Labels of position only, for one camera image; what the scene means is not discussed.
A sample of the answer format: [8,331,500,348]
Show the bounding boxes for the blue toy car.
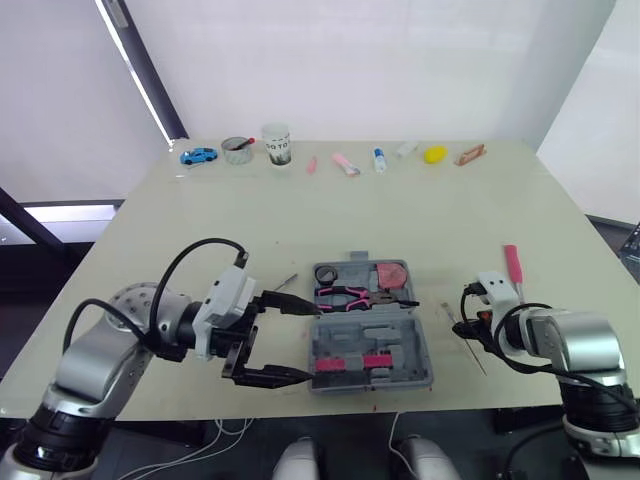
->
[179,146,220,168]

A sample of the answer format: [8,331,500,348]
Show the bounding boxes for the brown snack pack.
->
[453,143,488,167]

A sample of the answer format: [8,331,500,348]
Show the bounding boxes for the grey tape roll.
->
[220,136,256,167]

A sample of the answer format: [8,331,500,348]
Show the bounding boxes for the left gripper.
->
[210,289,322,389]

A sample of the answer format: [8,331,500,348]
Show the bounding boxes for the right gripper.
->
[452,309,497,347]

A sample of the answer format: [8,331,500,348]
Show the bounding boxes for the pink and black pliers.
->
[313,285,421,313]

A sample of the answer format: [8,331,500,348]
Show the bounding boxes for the pink handled screwdriver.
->
[502,243,527,307]

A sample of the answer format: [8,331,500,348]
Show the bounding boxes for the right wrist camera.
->
[474,271,526,324]

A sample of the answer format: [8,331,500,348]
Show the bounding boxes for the white paper cup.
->
[260,122,294,169]

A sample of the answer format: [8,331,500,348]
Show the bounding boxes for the white cable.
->
[115,417,255,480]
[388,411,417,474]

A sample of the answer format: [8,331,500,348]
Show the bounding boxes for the robot body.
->
[271,433,462,480]

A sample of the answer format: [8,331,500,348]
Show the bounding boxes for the thin metal screwdriver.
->
[439,301,489,377]

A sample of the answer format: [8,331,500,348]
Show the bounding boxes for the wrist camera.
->
[474,271,526,324]
[192,264,259,362]

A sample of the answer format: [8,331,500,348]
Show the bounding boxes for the pink tape measure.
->
[375,263,406,289]

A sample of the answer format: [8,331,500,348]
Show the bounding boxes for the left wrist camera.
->
[192,264,259,362]

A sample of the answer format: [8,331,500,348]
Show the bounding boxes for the pink snack pack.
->
[330,152,363,178]

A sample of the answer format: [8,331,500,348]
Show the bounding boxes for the black cable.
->
[63,237,251,362]
[452,282,640,407]

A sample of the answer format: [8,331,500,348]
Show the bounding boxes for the grey tool case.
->
[306,250,436,397]

